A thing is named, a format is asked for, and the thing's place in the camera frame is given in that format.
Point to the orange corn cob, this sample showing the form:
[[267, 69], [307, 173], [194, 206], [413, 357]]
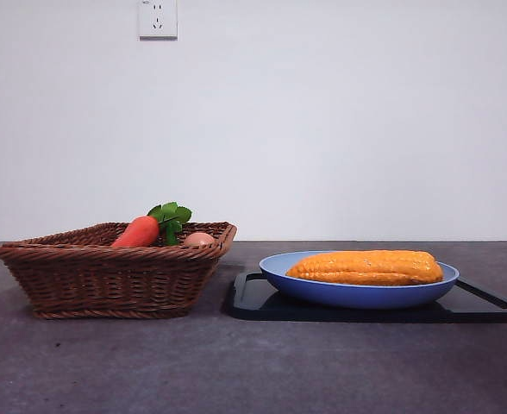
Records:
[[365, 267]]

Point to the blue round plate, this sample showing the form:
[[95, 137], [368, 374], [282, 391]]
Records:
[[357, 297]]

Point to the brown wicker basket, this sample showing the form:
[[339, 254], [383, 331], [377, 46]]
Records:
[[107, 280]]

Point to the brown egg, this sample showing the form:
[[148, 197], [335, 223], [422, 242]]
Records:
[[198, 239]]

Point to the orange carrot with green leaves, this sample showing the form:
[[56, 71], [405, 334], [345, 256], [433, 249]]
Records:
[[137, 233]]

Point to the black flat tray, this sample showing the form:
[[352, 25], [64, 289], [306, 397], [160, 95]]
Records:
[[473, 310]]

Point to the white wall socket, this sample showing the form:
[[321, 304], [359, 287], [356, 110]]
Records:
[[158, 19]]

